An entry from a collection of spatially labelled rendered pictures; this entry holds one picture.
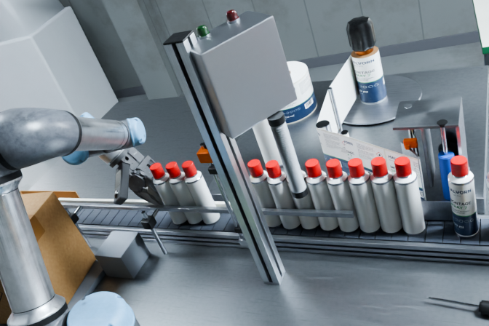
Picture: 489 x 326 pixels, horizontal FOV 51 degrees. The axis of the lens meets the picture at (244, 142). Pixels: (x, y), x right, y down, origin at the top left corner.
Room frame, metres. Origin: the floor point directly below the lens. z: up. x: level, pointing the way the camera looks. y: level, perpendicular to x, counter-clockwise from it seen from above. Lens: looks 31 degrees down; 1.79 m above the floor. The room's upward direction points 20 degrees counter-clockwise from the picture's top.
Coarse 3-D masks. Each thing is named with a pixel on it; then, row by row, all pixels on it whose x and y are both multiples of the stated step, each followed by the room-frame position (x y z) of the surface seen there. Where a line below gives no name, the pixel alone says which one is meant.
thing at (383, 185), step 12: (372, 168) 0.91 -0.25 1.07; (384, 168) 0.90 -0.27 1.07; (372, 180) 0.91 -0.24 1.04; (384, 180) 0.89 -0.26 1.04; (384, 192) 0.89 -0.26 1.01; (384, 204) 0.89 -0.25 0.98; (396, 204) 0.89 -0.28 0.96; (384, 216) 0.90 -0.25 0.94; (396, 216) 0.89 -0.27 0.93; (384, 228) 0.90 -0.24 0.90; (396, 228) 0.89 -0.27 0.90
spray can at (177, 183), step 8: (168, 168) 1.21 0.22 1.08; (176, 168) 1.21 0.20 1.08; (176, 176) 1.20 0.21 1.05; (184, 176) 1.21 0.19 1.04; (176, 184) 1.19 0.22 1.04; (184, 184) 1.20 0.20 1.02; (176, 192) 1.20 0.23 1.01; (184, 192) 1.19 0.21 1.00; (184, 200) 1.19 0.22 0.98; (192, 200) 1.20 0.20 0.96; (192, 216) 1.19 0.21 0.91; (200, 216) 1.20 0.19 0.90; (192, 224) 1.20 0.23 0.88
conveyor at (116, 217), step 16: (64, 208) 1.55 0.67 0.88; (96, 224) 1.38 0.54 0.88; (112, 224) 1.35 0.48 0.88; (128, 224) 1.32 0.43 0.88; (160, 224) 1.26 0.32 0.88; (224, 224) 1.15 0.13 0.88; (432, 224) 0.88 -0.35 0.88; (448, 224) 0.86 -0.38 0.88; (480, 224) 0.83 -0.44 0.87; (384, 240) 0.89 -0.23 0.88; (400, 240) 0.86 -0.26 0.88; (416, 240) 0.85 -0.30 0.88; (432, 240) 0.83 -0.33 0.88; (448, 240) 0.81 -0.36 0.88; (464, 240) 0.80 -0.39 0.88; (480, 240) 0.78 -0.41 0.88
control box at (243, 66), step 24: (240, 24) 0.96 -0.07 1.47; (264, 24) 0.93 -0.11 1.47; (192, 48) 0.92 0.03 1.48; (216, 48) 0.89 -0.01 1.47; (240, 48) 0.91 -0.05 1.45; (264, 48) 0.93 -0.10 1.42; (216, 72) 0.89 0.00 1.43; (240, 72) 0.90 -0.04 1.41; (264, 72) 0.92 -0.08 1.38; (288, 72) 0.94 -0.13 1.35; (216, 96) 0.88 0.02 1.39; (240, 96) 0.90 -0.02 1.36; (264, 96) 0.92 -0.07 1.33; (288, 96) 0.94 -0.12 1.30; (240, 120) 0.89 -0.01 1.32
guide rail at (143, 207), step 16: (96, 208) 1.36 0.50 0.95; (112, 208) 1.32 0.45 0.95; (128, 208) 1.29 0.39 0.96; (144, 208) 1.25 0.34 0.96; (160, 208) 1.22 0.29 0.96; (176, 208) 1.19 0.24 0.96; (192, 208) 1.16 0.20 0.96; (208, 208) 1.14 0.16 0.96; (224, 208) 1.11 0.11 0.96; (272, 208) 1.04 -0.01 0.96
